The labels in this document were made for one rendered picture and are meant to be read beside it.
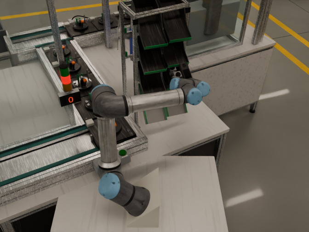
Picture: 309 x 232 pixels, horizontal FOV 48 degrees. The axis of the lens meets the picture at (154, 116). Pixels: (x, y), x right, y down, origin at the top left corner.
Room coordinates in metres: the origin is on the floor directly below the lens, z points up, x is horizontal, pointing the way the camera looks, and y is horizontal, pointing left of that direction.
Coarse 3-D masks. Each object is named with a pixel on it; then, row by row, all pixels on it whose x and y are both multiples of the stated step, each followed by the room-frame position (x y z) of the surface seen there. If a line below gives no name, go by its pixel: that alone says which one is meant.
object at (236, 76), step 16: (240, 48) 2.74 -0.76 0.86; (256, 48) 2.75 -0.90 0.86; (272, 48) 2.86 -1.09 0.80; (192, 64) 2.45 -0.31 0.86; (208, 64) 2.49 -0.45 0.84; (224, 64) 2.59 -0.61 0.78; (240, 64) 2.68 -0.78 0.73; (256, 64) 2.78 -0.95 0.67; (208, 80) 2.51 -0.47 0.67; (224, 80) 2.60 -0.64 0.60; (240, 80) 2.70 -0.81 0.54; (256, 80) 2.81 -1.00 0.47; (208, 96) 2.52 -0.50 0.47; (224, 96) 2.62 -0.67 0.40; (240, 96) 2.73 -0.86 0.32; (256, 96) 2.84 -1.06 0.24; (224, 112) 2.64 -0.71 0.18
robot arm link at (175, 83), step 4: (172, 80) 1.39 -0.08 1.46; (176, 80) 1.38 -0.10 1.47; (180, 80) 1.38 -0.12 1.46; (184, 80) 1.38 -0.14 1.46; (188, 80) 1.40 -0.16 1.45; (192, 80) 1.41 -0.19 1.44; (172, 84) 1.37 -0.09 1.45; (176, 84) 1.36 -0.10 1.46; (180, 84) 1.35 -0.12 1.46; (192, 84) 1.38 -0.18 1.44; (172, 88) 1.36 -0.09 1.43; (176, 88) 1.35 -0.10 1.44
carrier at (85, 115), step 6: (90, 96) 1.79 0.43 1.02; (78, 102) 1.79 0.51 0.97; (84, 102) 1.79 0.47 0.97; (90, 102) 1.77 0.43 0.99; (78, 108) 1.73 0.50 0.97; (84, 108) 1.73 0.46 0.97; (90, 108) 1.71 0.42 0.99; (84, 114) 1.67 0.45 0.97; (90, 114) 1.67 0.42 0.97; (84, 120) 1.61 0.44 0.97
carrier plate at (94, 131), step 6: (96, 120) 1.61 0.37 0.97; (120, 120) 1.62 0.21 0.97; (90, 126) 1.56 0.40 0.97; (96, 126) 1.56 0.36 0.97; (126, 126) 1.57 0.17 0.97; (90, 132) 1.51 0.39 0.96; (96, 132) 1.51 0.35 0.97; (120, 132) 1.51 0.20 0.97; (126, 132) 1.51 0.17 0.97; (132, 132) 1.51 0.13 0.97; (96, 138) 1.45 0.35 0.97; (120, 138) 1.46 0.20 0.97; (126, 138) 1.47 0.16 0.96
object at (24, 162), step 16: (64, 128) 1.54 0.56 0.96; (80, 128) 1.56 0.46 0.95; (16, 144) 1.40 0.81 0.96; (32, 144) 1.41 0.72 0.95; (48, 144) 1.44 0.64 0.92; (64, 144) 1.45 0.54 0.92; (80, 144) 1.45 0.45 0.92; (96, 144) 1.46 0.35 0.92; (0, 160) 1.31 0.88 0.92; (16, 160) 1.31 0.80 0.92; (32, 160) 1.32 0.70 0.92; (48, 160) 1.32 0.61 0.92; (64, 160) 1.30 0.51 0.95; (0, 176) 1.19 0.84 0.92; (16, 176) 1.17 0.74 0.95
